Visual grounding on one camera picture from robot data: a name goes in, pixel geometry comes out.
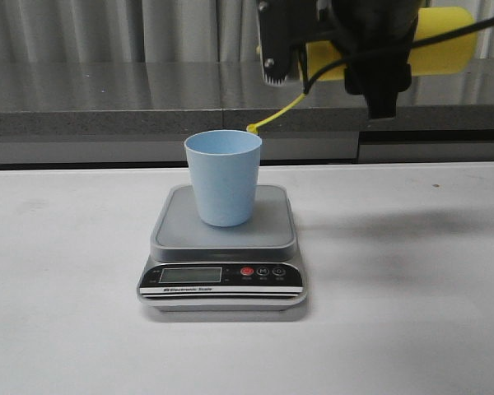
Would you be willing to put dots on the grey stone counter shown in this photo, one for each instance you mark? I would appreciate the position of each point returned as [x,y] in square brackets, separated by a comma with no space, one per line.
[137,114]

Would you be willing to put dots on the yellow squeeze bottle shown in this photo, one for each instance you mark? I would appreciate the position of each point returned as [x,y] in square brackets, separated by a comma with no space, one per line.
[322,62]

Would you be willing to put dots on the light blue plastic cup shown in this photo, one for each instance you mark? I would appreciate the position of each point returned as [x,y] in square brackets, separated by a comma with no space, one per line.
[224,167]

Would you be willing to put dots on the silver digital kitchen scale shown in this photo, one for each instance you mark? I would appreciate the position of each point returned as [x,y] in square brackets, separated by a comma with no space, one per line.
[196,266]

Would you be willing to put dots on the grey curtain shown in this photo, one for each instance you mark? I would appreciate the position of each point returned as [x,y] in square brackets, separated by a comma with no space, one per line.
[127,31]

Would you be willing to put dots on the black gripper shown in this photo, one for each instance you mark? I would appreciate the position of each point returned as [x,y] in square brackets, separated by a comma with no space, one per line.
[353,26]

